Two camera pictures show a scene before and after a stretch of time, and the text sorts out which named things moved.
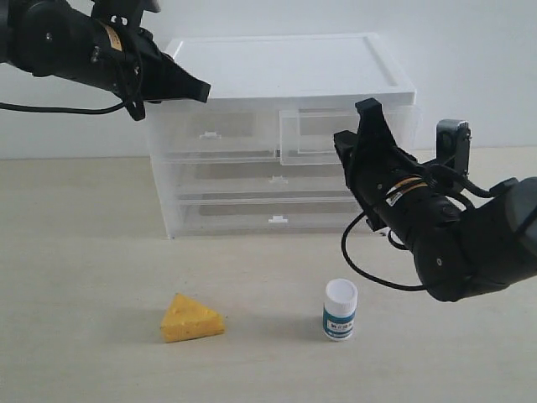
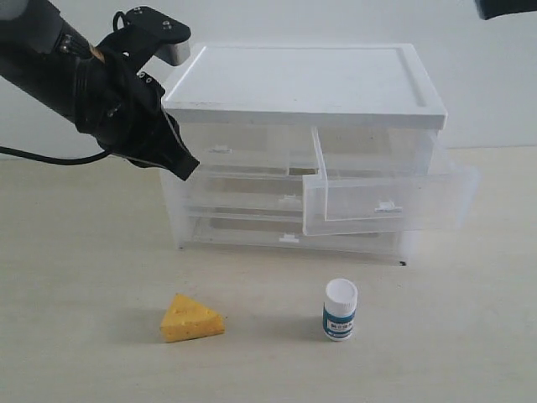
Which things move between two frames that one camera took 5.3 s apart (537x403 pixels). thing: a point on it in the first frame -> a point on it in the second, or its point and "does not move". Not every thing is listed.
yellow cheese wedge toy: (187, 318) does not move
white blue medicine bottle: (340, 308) does not move
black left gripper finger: (166, 79) -> (176, 156)
